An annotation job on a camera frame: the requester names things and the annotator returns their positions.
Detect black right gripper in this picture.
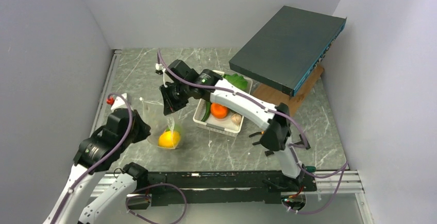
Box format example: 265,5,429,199
159,81,191,116

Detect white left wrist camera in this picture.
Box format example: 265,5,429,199
106,93,131,112

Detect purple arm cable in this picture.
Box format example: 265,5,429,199
157,50,349,216
49,93,189,224

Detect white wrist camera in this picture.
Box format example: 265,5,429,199
106,93,131,112
155,63,166,75

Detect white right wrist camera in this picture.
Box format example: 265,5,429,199
155,63,166,75

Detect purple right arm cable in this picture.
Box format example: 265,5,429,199
157,50,349,216

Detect dark green cucumber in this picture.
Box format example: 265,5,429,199
200,101,211,122

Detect white perforated plastic basket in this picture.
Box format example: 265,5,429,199
193,70,254,137

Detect yellow lemon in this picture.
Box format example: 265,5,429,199
158,130,181,149

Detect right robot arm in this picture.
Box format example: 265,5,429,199
156,54,304,191

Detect small garlic bulb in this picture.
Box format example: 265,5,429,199
231,113,242,126

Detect dark network switch box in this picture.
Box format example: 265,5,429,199
229,6,347,97

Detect aluminium frame profile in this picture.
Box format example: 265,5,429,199
54,49,123,224

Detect black hammer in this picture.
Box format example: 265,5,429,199
264,150,274,157

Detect green white cabbage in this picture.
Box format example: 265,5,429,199
223,74,248,91

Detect green handled screwdriver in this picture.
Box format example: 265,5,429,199
305,166,316,173

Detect polka dot zip top bag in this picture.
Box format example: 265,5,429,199
139,97,184,149

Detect wooden cutting board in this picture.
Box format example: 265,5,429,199
252,66,324,116

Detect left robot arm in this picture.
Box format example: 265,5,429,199
44,108,150,223

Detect orange handled pliers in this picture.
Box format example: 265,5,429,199
248,131,264,146

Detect orange tangerine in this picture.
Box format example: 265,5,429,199
210,103,229,119

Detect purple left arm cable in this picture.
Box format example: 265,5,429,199
49,93,189,224

